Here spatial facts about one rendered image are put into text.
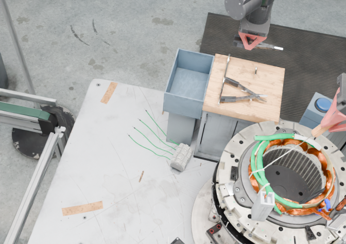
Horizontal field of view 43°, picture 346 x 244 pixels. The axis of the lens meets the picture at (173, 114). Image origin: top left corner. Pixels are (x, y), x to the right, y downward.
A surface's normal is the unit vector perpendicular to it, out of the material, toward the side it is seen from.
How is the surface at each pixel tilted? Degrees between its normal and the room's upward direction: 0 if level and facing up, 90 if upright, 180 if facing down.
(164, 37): 0
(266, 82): 0
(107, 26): 0
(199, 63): 90
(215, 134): 90
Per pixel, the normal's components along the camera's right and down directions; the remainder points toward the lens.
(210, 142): -0.23, 0.80
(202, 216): 0.07, -0.57
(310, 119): -0.51, 0.69
